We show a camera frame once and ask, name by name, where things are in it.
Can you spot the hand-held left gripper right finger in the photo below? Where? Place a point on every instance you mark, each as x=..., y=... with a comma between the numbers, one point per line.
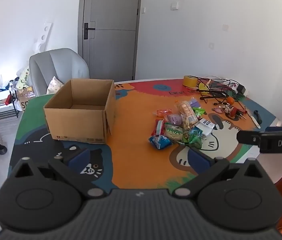
x=199, y=161

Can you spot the colourful cartoon table mat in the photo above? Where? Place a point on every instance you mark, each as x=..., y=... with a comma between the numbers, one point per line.
x=136, y=120

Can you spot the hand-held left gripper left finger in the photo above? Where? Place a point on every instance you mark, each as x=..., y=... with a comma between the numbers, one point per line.
x=79, y=160

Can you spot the orange snack packet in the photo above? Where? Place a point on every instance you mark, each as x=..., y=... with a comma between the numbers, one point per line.
x=164, y=112

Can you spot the grey door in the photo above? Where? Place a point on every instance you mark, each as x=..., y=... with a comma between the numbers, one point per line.
x=113, y=50

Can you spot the blue snack packet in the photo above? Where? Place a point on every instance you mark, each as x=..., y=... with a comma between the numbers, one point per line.
x=159, y=142

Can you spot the bright green candy packet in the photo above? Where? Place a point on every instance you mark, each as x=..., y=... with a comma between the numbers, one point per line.
x=198, y=111

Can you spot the white and black snack packet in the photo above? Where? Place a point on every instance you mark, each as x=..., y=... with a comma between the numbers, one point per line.
x=206, y=126

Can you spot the round purple snack packet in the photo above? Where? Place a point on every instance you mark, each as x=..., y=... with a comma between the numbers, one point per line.
x=174, y=119

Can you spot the yellow tape roll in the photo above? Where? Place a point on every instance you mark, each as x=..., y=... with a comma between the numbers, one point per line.
x=190, y=82

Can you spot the white dotted pillow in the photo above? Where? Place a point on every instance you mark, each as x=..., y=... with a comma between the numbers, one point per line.
x=54, y=86

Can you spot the orange ball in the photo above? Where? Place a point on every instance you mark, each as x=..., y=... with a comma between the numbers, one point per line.
x=230, y=100

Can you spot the black power adapter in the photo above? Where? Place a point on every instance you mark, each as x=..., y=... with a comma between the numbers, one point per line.
x=242, y=89

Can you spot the cardboard box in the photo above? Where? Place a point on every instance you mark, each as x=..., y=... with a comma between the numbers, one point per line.
x=81, y=120

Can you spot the grey upholstered chair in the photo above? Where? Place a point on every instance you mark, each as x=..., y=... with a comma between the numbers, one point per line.
x=63, y=62

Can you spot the white foam board with holes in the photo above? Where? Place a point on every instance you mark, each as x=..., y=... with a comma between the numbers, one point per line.
x=43, y=36

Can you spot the purple and clear snack packet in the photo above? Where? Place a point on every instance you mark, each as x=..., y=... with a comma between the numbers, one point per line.
x=194, y=103

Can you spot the yellow printed bag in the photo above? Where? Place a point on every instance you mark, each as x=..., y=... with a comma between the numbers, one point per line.
x=23, y=77

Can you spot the yellow object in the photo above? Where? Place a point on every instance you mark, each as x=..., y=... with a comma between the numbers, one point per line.
x=203, y=85

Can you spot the red object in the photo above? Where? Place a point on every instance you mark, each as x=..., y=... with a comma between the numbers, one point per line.
x=8, y=100

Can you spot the shiny green snack packet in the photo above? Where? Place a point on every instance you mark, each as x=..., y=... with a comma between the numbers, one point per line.
x=195, y=137

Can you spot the red and white snack packet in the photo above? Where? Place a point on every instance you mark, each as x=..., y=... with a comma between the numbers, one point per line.
x=158, y=127

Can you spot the white light switch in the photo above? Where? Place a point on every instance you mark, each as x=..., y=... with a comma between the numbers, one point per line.
x=174, y=6

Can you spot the clear cracker packet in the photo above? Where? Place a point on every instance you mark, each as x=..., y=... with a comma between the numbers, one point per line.
x=187, y=113

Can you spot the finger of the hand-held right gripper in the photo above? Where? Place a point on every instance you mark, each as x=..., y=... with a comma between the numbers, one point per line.
x=248, y=137

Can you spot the black and white utility knife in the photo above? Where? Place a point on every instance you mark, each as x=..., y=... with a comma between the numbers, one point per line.
x=257, y=118

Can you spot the brown printed carton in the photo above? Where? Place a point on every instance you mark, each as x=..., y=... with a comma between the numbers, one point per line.
x=26, y=102

